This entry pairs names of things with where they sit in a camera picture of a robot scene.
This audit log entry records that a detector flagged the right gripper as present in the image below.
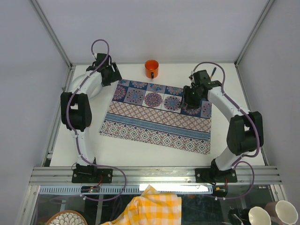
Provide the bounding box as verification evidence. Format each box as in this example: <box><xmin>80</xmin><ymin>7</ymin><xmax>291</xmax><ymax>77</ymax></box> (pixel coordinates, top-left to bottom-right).
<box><xmin>179</xmin><ymin>85</ymin><xmax>204</xmax><ymax>110</ymax></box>

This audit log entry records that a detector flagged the patterned placemat cloth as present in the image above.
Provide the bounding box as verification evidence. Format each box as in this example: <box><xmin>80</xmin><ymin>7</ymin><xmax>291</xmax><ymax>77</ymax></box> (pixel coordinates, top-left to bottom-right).
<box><xmin>99</xmin><ymin>80</ymin><xmax>211</xmax><ymax>155</ymax></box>

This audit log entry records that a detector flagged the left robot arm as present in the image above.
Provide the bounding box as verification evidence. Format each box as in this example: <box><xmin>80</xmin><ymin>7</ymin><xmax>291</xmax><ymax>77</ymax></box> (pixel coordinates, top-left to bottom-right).
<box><xmin>60</xmin><ymin>53</ymin><xmax>122</xmax><ymax>185</ymax></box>

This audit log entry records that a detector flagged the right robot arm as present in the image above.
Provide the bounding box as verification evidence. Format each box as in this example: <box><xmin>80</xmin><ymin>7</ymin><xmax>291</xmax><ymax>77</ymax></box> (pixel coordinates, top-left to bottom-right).
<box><xmin>180</xmin><ymin>70</ymin><xmax>263</xmax><ymax>185</ymax></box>

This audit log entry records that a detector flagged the white blue-rimmed bowl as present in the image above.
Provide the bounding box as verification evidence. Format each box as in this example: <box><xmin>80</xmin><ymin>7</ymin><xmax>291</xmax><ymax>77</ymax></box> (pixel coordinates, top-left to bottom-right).
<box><xmin>69</xmin><ymin>74</ymin><xmax>102</xmax><ymax>99</ymax></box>

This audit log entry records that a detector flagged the orange mug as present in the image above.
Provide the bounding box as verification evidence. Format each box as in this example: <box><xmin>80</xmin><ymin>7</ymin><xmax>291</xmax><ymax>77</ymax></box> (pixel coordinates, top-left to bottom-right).
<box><xmin>144</xmin><ymin>60</ymin><xmax>159</xmax><ymax>79</ymax></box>

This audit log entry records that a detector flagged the yellow checkered cloth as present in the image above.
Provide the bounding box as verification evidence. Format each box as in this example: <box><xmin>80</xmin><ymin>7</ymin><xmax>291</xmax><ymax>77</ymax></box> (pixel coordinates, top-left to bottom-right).
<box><xmin>104</xmin><ymin>185</ymin><xmax>182</xmax><ymax>225</ymax></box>

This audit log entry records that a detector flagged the brown white cup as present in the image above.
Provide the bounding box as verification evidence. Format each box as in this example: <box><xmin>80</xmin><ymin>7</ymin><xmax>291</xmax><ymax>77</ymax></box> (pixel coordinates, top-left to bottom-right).
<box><xmin>264</xmin><ymin>200</ymin><xmax>299</xmax><ymax>225</ymax></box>

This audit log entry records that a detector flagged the patterned brown plate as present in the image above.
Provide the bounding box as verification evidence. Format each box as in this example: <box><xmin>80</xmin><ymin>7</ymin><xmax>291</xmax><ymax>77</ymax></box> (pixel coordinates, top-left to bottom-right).
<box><xmin>46</xmin><ymin>210</ymin><xmax>88</xmax><ymax>225</ymax></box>

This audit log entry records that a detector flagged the gold knife green handle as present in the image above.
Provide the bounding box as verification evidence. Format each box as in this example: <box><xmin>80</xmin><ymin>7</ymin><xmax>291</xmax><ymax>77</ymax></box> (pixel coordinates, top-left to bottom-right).
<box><xmin>210</xmin><ymin>67</ymin><xmax>217</xmax><ymax>79</ymax></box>

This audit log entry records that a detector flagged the white cable duct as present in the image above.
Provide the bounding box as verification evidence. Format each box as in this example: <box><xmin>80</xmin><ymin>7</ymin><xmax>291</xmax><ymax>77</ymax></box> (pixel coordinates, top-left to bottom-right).
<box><xmin>39</xmin><ymin>183</ymin><xmax>213</xmax><ymax>195</ymax></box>

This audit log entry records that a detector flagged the aluminium mounting rail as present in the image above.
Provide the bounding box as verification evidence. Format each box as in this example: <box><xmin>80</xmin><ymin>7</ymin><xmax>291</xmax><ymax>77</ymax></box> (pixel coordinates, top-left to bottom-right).
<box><xmin>29</xmin><ymin>166</ymin><xmax>282</xmax><ymax>186</ymax></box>

